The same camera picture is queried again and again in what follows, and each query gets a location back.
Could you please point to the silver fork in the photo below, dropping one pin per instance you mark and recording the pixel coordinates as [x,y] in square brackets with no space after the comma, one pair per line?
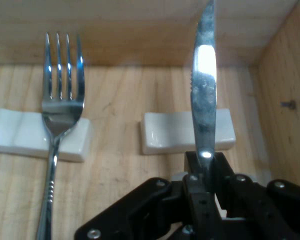
[60,115]

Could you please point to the silver table knife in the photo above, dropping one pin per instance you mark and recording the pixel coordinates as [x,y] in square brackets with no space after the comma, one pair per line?
[203,100]

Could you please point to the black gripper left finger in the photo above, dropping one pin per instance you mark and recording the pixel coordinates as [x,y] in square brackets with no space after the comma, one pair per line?
[145,210]

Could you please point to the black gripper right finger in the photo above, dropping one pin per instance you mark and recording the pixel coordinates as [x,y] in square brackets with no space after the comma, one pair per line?
[265,212]

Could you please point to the white ceramic cutlery rest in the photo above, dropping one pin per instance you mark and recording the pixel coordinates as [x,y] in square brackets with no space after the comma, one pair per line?
[170,130]
[15,132]

